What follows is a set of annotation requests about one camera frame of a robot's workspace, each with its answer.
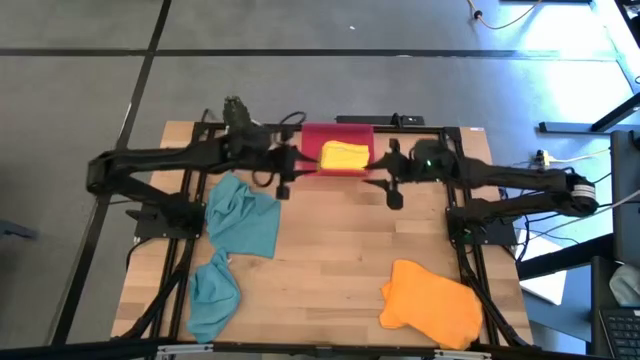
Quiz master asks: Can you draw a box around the dark grey furniture foot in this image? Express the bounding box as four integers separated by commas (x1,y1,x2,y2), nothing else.
0,218,39,241

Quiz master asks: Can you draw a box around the tan floor cable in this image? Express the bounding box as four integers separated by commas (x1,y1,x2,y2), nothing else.
467,0,544,30

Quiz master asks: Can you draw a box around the teal microfiber towel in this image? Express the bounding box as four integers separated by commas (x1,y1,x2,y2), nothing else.
187,248,242,345
204,171,282,260

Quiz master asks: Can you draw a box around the black desk leg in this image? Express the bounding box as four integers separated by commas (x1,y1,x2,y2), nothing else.
538,92,640,134

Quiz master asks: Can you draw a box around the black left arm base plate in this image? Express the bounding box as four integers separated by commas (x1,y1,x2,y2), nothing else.
124,207,206,240

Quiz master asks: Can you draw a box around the green cactus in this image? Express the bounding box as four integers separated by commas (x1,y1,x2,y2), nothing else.
222,95,254,132

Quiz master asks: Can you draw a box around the black keyboard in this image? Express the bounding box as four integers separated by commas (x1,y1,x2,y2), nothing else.
598,305,640,357

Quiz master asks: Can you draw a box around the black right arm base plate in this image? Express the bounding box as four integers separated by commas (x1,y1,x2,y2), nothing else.
446,209,519,246

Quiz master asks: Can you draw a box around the red plastic tray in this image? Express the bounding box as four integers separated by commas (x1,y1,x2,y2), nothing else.
299,122,376,178

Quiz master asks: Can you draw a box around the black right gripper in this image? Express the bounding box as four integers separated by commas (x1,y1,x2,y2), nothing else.
363,138,454,210

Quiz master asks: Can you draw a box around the yellow microfiber towel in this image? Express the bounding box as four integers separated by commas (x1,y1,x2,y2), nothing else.
318,140,372,172

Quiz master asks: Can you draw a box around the grey cable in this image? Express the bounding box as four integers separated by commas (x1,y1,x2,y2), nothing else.
524,188,640,236

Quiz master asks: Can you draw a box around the white cable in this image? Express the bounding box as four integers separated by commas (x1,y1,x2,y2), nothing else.
547,148,612,164

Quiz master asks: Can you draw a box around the orange microfiber towel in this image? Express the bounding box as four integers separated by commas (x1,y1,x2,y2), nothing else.
378,258,485,351

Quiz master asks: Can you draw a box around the grey cloth bundle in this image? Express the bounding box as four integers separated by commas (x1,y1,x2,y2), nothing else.
609,263,640,307

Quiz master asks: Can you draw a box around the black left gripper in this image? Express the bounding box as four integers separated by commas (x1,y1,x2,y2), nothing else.
234,130,321,201

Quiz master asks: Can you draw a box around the black aluminium table frame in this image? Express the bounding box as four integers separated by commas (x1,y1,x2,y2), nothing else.
0,121,591,360

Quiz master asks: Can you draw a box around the long black bar device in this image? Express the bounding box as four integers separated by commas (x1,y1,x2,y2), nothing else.
335,113,425,126

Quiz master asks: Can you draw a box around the dark monitor panel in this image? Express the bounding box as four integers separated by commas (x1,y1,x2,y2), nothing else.
610,129,640,266

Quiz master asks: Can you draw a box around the dark side desk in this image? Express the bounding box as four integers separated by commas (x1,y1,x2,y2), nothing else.
517,232,640,359

